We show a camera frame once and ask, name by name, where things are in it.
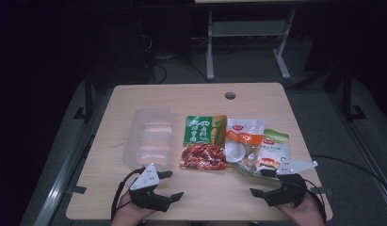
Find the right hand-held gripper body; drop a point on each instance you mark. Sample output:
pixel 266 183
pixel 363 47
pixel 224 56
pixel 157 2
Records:
pixel 290 188

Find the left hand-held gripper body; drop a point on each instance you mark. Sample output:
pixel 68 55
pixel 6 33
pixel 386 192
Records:
pixel 145 180

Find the green and white packet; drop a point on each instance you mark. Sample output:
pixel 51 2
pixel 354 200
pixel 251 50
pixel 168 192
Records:
pixel 274 147

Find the clear plastic container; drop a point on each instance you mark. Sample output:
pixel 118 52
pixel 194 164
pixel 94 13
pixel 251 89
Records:
pixel 150 138

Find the orange and white packet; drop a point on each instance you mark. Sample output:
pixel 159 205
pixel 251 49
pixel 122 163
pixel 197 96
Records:
pixel 243 138

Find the green packet with red meat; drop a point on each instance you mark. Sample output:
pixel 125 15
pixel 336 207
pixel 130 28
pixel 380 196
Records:
pixel 203 141

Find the person's right hand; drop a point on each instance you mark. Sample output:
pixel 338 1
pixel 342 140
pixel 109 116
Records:
pixel 307 213

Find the person's left hand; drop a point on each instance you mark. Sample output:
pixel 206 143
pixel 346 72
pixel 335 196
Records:
pixel 126 213

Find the black table clip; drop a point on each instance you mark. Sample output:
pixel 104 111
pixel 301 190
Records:
pixel 79 190

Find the black metal stand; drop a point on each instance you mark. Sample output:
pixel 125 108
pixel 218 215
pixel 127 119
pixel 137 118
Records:
pixel 347 94
pixel 88 94

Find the aluminium rail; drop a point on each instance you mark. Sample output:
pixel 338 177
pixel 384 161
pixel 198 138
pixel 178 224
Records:
pixel 374 166
pixel 61 185

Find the white metal desk frame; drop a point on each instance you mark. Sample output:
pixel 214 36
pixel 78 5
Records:
pixel 244 28

